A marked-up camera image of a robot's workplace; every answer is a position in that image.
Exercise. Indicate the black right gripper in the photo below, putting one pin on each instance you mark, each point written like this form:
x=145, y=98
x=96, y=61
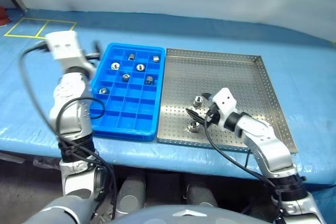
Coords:
x=214, y=115

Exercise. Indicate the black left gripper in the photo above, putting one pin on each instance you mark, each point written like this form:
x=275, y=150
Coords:
x=88, y=55

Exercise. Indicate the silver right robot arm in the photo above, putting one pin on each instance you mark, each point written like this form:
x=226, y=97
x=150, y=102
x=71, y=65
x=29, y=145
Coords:
x=270, y=142

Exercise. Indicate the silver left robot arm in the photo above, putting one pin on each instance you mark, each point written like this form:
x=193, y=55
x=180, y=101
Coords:
x=71, y=113

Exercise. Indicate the perforated steel tray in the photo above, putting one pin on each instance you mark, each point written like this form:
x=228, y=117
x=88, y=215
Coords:
x=236, y=77

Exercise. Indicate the blue plastic compartment tray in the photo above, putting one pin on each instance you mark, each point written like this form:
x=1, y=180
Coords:
x=131, y=119

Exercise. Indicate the metal roller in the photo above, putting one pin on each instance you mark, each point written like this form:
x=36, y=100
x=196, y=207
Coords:
x=103, y=90
x=125, y=77
x=156, y=58
x=193, y=126
x=140, y=67
x=115, y=65
x=131, y=56
x=149, y=79
x=198, y=101

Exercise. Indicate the blue plastic table cover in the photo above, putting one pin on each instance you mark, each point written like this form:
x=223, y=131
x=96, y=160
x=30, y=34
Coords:
x=39, y=90

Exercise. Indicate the dark grey rounded shape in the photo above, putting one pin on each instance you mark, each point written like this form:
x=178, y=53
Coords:
x=200, y=196
x=131, y=195

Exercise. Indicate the red object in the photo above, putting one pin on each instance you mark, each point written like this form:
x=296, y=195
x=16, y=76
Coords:
x=3, y=16

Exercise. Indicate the grey robot torso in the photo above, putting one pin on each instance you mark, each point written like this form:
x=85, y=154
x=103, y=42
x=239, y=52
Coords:
x=183, y=217

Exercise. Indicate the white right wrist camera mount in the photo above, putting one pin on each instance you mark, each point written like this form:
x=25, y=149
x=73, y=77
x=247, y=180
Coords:
x=224, y=100

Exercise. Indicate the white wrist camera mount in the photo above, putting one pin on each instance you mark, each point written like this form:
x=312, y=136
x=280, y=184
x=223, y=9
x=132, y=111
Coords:
x=224, y=100
x=63, y=44

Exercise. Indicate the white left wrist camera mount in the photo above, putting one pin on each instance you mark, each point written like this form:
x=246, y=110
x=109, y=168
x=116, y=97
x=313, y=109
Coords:
x=63, y=44

